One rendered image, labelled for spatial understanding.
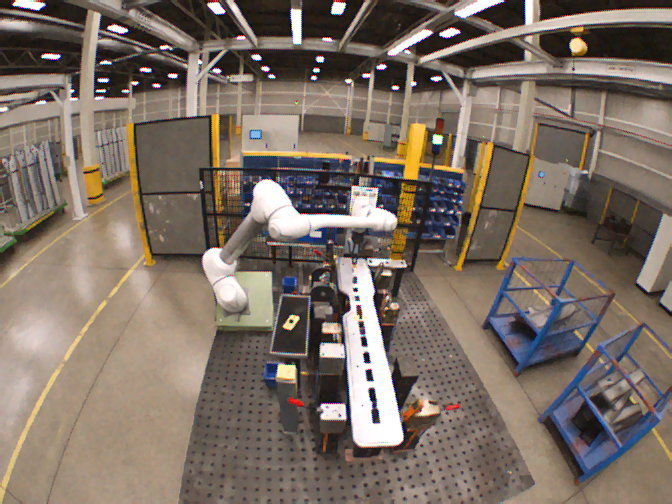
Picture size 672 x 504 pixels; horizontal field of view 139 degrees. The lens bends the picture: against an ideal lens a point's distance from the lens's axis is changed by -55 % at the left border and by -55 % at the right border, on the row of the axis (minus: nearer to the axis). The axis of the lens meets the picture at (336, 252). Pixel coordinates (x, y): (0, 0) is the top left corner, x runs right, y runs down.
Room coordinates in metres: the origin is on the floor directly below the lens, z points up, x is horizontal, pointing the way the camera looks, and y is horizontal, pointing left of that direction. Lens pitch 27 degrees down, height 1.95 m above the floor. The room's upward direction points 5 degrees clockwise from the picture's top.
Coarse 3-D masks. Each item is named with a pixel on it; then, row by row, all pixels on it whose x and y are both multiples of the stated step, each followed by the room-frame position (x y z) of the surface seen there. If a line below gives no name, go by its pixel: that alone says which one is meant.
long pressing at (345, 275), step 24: (360, 264) 1.68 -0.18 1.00; (360, 288) 1.39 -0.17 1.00; (360, 336) 0.97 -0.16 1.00; (360, 360) 0.82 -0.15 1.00; (384, 360) 0.83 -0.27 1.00; (360, 384) 0.68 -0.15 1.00; (384, 384) 0.69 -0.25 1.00; (360, 408) 0.56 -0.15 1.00; (384, 408) 0.57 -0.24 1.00; (360, 432) 0.46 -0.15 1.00; (384, 432) 0.46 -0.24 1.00
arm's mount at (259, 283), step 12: (240, 276) 1.44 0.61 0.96; (252, 276) 1.45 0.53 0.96; (264, 276) 1.47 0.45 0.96; (252, 288) 1.39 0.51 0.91; (264, 288) 1.41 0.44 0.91; (252, 300) 1.34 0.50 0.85; (264, 300) 1.35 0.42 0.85; (252, 312) 1.28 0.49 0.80; (264, 312) 1.30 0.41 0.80; (216, 324) 1.17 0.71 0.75; (228, 324) 1.19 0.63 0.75; (240, 324) 1.21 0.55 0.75; (252, 324) 1.22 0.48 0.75; (264, 324) 1.24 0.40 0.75
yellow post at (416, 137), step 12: (420, 132) 2.19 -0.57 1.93; (408, 144) 2.26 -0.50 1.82; (420, 144) 2.19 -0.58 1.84; (408, 156) 2.21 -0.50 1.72; (420, 156) 2.20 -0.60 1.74; (408, 168) 2.19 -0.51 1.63; (408, 192) 2.19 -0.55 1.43; (408, 204) 2.19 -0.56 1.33; (408, 216) 2.19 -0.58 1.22; (396, 228) 2.21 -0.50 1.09; (396, 240) 2.19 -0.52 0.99; (396, 252) 2.19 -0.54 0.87
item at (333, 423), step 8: (328, 408) 0.52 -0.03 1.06; (336, 408) 0.52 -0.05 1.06; (344, 408) 0.52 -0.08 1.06; (320, 416) 0.50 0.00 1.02; (328, 416) 0.48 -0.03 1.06; (336, 416) 0.49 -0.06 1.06; (344, 416) 0.49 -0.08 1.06; (320, 424) 0.48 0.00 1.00; (328, 424) 0.47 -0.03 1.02; (336, 424) 0.48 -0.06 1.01; (320, 432) 0.47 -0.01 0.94; (328, 432) 0.47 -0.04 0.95; (336, 432) 0.48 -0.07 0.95; (320, 440) 0.49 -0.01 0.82; (328, 440) 0.48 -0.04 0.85; (336, 440) 0.48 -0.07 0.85; (320, 448) 0.47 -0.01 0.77; (328, 448) 0.48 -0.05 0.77; (336, 448) 0.48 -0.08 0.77
